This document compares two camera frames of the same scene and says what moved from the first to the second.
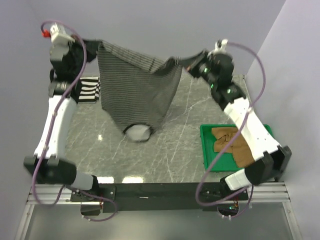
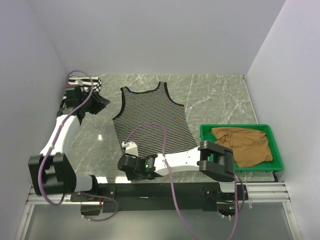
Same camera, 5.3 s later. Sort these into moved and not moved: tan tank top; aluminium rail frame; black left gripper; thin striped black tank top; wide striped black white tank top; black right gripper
Moved: thin striped black tank top; black left gripper; black right gripper
Not moved: aluminium rail frame; wide striped black white tank top; tan tank top
